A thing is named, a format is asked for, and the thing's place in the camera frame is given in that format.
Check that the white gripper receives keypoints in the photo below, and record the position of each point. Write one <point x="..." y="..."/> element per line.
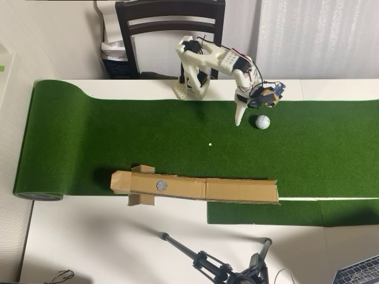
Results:
<point x="240" y="110"/>

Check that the white golf ball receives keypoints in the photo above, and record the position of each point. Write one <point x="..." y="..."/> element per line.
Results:
<point x="263" y="122"/>

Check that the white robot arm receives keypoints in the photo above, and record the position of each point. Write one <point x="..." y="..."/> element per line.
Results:
<point x="194" y="63"/>

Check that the long cardboard ramp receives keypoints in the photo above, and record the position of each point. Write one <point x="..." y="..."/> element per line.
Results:
<point x="237" y="190"/>

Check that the white curtain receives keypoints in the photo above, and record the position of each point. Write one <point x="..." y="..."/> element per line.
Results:
<point x="319" y="38"/>

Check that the cardboard ramp support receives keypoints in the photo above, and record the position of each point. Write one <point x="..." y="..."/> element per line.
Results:
<point x="142" y="170"/>

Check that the dark brown wooden chair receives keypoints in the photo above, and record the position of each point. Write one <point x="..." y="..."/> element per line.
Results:
<point x="168" y="9"/>

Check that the long green turf mat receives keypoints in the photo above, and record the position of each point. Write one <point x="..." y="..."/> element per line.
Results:
<point x="118" y="133"/>

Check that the dark printed box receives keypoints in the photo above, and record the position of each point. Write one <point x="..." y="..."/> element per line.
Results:
<point x="118" y="69"/>

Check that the white foam packing block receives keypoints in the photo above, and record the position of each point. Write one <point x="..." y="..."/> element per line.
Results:
<point x="111" y="26"/>

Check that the black tripod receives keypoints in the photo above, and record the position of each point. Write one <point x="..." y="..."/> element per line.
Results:
<point x="207" y="263"/>

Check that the gray laptop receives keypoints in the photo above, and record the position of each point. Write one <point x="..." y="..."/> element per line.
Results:
<point x="358" y="272"/>

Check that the cardboard mounted wrist camera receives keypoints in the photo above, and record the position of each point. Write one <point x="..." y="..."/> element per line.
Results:
<point x="274" y="94"/>

